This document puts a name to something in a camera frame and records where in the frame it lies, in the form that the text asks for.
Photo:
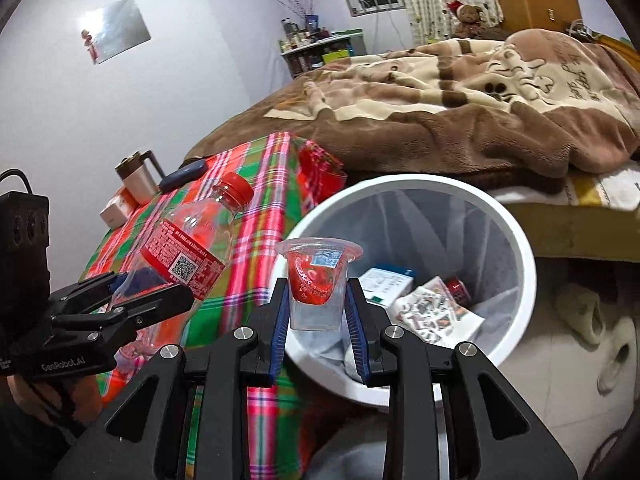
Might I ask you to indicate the red drink can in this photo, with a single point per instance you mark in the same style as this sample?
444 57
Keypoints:
457 290

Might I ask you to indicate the brown beige printed blanket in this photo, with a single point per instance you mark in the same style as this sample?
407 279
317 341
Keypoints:
450 130

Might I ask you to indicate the white storage shelf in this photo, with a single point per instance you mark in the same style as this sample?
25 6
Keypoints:
335 50

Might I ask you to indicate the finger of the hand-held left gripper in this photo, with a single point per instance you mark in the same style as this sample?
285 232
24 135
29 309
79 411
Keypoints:
82 292
160 302

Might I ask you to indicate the red plastic bag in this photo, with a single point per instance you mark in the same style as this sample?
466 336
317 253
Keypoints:
320 170

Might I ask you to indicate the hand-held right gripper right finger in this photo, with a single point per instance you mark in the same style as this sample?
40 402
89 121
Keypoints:
357 332

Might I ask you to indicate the white green carton box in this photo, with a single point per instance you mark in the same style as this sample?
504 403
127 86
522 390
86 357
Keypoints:
387 282

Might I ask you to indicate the white round trash bin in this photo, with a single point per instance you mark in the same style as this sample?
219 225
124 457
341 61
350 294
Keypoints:
525 270

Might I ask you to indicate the clear bottle red label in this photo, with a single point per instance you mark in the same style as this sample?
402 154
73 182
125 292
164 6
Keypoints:
190 255

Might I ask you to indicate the small white box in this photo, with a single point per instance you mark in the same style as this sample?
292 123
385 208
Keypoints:
115 216

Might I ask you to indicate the plaid red green tablecloth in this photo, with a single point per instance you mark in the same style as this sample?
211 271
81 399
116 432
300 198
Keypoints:
260 195

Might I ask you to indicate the printed white snack wrapper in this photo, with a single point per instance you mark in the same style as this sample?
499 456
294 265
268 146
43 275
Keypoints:
430 310

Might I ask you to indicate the group of bottles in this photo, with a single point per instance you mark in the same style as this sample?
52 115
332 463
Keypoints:
300 37

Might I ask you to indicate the brown teddy bear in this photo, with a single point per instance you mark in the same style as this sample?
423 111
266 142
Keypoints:
467 17

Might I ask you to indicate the bed with yellow sheet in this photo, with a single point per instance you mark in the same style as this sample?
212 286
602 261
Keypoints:
575 230

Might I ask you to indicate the silver wall poster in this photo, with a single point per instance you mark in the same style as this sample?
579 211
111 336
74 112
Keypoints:
117 30

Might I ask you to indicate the dark blue case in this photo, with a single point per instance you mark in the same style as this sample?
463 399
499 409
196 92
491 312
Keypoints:
182 175

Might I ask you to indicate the clear jelly cup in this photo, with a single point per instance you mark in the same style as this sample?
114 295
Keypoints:
315 280

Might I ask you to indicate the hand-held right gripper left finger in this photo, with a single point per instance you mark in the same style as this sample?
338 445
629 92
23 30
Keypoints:
277 332

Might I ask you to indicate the person's left hand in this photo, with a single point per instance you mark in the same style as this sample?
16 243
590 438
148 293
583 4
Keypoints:
90 395

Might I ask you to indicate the small orange box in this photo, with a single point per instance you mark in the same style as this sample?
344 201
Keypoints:
125 200

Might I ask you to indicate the white bin liner bag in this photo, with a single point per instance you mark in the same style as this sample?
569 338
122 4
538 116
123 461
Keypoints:
450 230

